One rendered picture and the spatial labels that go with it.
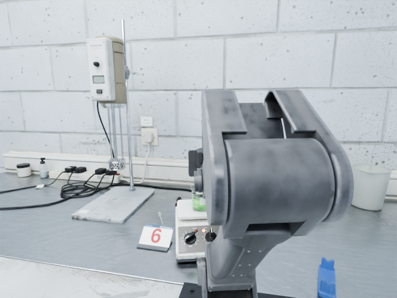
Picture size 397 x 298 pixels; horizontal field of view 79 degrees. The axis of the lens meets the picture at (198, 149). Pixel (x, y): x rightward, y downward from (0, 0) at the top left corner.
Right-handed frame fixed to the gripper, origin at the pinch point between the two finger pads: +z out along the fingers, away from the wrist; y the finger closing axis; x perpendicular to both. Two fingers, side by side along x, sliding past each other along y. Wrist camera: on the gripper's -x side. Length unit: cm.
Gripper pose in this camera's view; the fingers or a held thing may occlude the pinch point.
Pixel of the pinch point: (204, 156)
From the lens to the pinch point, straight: 67.6
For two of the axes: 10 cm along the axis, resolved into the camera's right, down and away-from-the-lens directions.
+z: -1.1, -1.6, 9.8
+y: -9.9, 0.2, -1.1
